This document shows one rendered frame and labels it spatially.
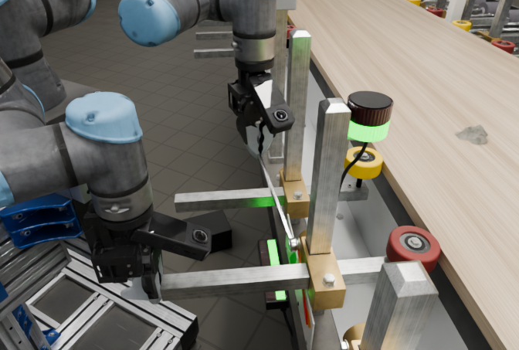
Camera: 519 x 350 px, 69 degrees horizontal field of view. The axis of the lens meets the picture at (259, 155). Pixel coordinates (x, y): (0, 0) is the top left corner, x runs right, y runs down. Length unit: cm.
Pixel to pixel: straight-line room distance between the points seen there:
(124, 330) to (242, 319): 46
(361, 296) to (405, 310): 59
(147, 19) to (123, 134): 18
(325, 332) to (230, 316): 88
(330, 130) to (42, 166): 34
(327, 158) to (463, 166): 43
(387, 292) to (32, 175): 36
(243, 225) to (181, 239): 141
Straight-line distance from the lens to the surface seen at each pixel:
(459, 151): 96
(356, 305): 93
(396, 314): 36
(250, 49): 66
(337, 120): 51
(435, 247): 68
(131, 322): 143
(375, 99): 53
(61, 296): 158
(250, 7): 64
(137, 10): 56
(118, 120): 44
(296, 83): 75
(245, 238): 189
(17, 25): 79
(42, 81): 82
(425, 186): 81
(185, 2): 60
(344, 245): 104
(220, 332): 160
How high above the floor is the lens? 137
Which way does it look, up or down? 34 degrees down
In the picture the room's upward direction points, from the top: straight up
